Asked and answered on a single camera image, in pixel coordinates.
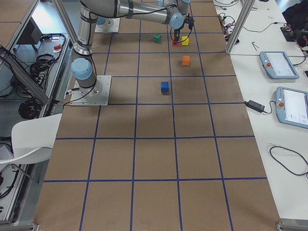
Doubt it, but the teach pendant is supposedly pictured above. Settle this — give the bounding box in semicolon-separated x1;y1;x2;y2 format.
275;87;308;128
259;51;299;79

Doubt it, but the lower teach pendant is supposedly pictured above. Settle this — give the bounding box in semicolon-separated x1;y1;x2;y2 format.
275;87;308;128

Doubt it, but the aluminium frame post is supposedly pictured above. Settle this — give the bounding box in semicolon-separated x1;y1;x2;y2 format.
225;0;255;54

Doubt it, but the yellow wooden block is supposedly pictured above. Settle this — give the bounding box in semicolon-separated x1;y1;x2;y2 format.
181;36;189;46

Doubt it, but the white chair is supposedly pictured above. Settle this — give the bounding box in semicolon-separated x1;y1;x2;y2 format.
0;114;62;165

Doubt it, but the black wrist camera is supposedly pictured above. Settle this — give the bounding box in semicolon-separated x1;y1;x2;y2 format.
186;15;194;30

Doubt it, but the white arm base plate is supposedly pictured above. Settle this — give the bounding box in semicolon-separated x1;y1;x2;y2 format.
95;17;120;33
69;75;112;106

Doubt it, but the red wooden block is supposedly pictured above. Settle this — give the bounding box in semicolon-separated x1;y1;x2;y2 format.
172;41;180;47

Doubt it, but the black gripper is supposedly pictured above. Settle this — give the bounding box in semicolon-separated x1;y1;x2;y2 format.
174;29;180;38

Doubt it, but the blue wooden block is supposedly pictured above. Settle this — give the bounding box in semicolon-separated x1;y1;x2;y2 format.
160;81;169;93

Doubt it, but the green wooden block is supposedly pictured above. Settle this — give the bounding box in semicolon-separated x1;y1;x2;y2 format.
153;33;162;43

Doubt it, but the orange wooden block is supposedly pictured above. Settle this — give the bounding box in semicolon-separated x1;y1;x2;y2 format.
181;55;190;66

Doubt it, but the black power adapter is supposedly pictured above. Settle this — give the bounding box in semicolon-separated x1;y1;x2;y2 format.
244;100;265;113

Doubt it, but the upper teach pendant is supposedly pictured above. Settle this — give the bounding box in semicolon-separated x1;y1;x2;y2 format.
259;51;299;79

